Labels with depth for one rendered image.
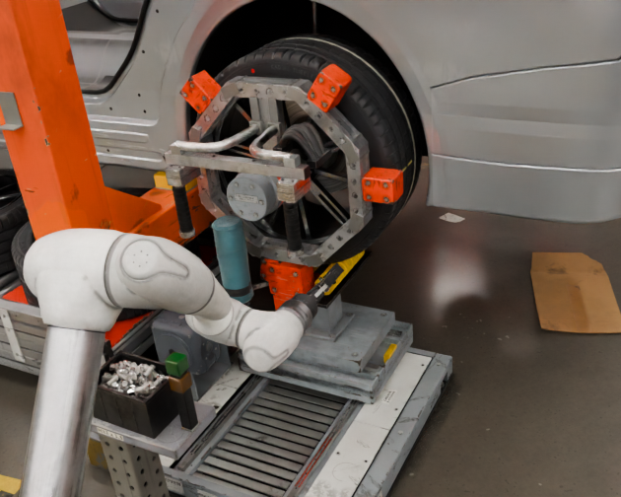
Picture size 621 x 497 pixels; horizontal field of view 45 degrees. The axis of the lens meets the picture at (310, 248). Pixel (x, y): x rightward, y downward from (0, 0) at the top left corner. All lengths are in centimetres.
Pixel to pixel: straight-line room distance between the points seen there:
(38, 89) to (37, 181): 26
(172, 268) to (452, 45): 100
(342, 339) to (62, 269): 133
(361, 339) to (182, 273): 129
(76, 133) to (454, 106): 100
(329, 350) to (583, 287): 118
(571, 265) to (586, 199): 133
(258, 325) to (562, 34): 97
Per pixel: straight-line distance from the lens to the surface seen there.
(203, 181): 227
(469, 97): 198
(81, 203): 216
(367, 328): 254
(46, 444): 138
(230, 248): 216
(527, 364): 277
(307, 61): 205
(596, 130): 194
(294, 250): 191
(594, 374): 276
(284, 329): 178
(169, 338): 237
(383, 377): 248
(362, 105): 201
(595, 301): 312
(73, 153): 212
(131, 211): 235
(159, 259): 124
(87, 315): 135
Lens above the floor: 168
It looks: 29 degrees down
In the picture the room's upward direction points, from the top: 6 degrees counter-clockwise
